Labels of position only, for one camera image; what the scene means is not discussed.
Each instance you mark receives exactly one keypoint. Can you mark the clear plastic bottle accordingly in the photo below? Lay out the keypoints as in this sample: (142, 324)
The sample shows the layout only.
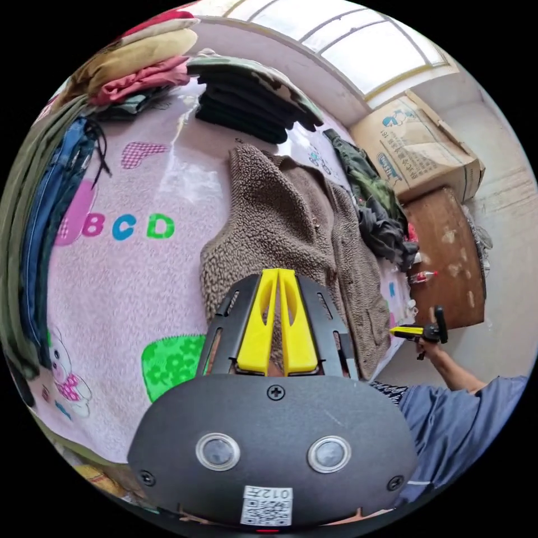
(422, 277)

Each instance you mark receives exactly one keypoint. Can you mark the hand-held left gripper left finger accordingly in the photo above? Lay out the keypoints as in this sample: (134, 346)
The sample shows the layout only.
(256, 336)

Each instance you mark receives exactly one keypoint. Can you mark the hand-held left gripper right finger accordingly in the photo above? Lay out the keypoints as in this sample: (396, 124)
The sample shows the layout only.
(299, 340)

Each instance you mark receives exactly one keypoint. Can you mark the printed cardboard carton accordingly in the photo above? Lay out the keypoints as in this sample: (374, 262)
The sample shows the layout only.
(416, 147)

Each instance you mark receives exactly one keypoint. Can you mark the person's right hand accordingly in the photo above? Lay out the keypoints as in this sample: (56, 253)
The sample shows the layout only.
(426, 348)

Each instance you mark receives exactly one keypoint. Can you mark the brown fleece vest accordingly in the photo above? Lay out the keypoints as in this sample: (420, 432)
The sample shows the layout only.
(286, 218)

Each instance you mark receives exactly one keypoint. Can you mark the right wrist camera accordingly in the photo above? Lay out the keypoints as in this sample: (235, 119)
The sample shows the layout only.
(440, 317)

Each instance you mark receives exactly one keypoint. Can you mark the brown wooden cupboard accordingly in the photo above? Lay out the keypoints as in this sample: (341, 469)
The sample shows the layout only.
(449, 252)

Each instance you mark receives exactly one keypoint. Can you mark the window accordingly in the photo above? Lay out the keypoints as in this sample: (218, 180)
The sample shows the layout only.
(370, 46)

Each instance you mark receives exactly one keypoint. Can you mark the bed with pink printed blanket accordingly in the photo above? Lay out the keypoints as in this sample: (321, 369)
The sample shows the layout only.
(126, 286)

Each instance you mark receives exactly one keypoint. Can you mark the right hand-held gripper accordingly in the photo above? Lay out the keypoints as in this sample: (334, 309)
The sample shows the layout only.
(428, 333)

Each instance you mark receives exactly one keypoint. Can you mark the person's right forearm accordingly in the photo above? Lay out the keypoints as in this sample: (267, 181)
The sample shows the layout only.
(456, 372)

